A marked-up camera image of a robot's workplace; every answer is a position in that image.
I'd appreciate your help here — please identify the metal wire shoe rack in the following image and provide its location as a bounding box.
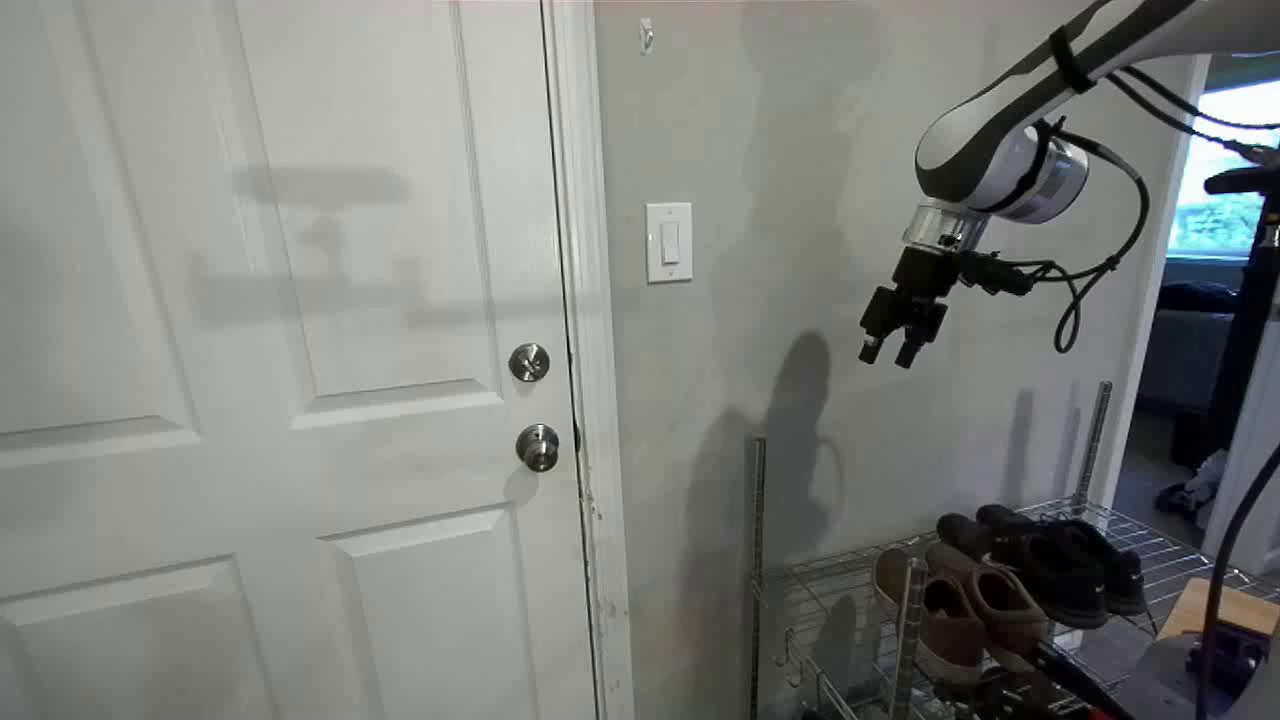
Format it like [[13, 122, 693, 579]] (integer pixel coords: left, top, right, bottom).
[[746, 384, 1213, 720]]

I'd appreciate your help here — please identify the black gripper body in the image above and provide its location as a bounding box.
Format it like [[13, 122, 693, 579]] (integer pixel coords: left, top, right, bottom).
[[859, 247, 960, 346]]

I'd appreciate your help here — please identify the brown shoe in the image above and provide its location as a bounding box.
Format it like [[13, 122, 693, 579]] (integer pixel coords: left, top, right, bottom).
[[870, 548, 984, 688], [925, 544, 1046, 651]]

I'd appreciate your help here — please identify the black shoe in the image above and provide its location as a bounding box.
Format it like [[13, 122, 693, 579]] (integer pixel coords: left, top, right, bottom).
[[935, 505, 1109, 628], [975, 505, 1149, 628]]

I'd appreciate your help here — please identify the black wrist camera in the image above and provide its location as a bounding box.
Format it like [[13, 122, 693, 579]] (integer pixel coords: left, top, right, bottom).
[[954, 254, 1035, 298]]

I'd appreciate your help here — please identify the silver deadbolt lock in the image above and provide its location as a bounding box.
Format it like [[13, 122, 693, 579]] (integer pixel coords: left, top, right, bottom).
[[506, 339, 553, 384]]

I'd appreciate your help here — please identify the black stand pole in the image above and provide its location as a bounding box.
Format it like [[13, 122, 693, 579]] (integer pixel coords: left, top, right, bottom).
[[1173, 147, 1280, 468]]

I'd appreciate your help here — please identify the white panelled door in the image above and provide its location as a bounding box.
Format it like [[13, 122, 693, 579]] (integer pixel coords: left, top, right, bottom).
[[0, 0, 597, 720]]

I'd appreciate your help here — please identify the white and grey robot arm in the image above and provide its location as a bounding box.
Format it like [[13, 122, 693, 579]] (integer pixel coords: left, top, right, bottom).
[[859, 0, 1280, 368]]

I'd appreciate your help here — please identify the wooden board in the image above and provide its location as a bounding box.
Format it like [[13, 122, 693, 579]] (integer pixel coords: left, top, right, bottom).
[[1158, 576, 1280, 640]]

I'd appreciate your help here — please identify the small wall screw hook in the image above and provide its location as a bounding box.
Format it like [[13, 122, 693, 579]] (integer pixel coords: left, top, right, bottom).
[[636, 15, 657, 57]]

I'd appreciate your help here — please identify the white wall light switch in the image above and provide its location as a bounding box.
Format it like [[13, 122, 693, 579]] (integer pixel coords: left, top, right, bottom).
[[648, 200, 693, 286]]

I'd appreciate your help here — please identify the silver round door knob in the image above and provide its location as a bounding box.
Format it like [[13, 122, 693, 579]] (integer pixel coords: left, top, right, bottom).
[[514, 423, 560, 471]]

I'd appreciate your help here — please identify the black shoe left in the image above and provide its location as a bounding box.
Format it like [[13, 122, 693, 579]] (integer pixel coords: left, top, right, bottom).
[[935, 505, 1109, 628]]

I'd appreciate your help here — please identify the black hanging cable right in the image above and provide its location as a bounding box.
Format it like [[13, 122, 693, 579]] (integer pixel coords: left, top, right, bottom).
[[1191, 443, 1280, 720]]

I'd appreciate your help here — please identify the brown shoe behind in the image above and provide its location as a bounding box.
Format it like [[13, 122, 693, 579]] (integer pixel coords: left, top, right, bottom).
[[925, 544, 1046, 651]]

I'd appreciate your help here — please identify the white door frame trim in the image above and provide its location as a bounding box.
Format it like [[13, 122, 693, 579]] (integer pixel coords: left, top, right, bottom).
[[545, 0, 636, 720]]

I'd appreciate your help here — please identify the brown shoe front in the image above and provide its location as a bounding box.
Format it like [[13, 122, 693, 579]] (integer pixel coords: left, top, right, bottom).
[[870, 548, 984, 688]]

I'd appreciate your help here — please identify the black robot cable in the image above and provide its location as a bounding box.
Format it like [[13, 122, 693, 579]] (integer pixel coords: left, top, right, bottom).
[[1022, 57, 1280, 359]]

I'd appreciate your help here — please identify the black shoe right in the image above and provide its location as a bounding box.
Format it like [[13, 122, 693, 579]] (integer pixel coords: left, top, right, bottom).
[[975, 505, 1149, 628]]

